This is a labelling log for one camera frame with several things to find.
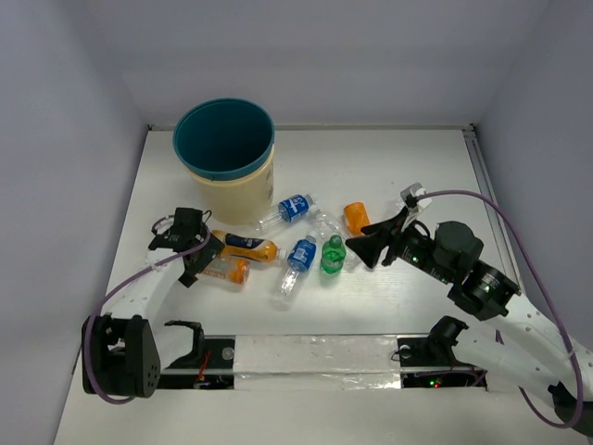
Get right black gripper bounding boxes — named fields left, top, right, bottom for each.
left=343, top=205, right=454, bottom=284

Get orange juice bottle blue label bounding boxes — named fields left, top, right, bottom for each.
left=212, top=230, right=287, bottom=263

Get green plastic bottle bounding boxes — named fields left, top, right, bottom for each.
left=320, top=235, right=347, bottom=274

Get orange floral label bottle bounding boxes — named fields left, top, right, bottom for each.
left=202, top=257, right=250, bottom=285

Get blue label water bottle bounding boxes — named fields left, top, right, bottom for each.
left=273, top=230, right=320, bottom=310

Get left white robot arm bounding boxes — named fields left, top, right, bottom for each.
left=81, top=208, right=223, bottom=405

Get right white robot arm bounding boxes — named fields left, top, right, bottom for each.
left=347, top=210, right=592, bottom=437

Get teal and cream bin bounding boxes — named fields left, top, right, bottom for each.
left=172, top=98, right=275, bottom=225

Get blue label bottle near bin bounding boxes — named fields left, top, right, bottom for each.
left=255, top=194, right=316, bottom=234

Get small orange bottle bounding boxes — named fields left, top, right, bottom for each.
left=343, top=201, right=371, bottom=235

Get clear crushed bottle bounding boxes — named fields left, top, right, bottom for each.
left=308, top=205, right=360, bottom=272

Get silver tape strip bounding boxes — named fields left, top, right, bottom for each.
left=233, top=335, right=401, bottom=391

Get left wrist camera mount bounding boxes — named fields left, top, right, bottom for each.
left=150, top=215, right=174, bottom=235

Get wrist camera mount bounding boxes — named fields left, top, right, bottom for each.
left=400, top=183, right=432, bottom=219
left=150, top=215, right=174, bottom=235

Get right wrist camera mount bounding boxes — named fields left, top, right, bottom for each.
left=400, top=183, right=432, bottom=219

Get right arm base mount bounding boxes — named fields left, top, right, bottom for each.
left=391, top=337, right=488, bottom=389

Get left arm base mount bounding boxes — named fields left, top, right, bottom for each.
left=158, top=337, right=235, bottom=390

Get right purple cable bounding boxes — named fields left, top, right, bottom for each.
left=416, top=188, right=584, bottom=428

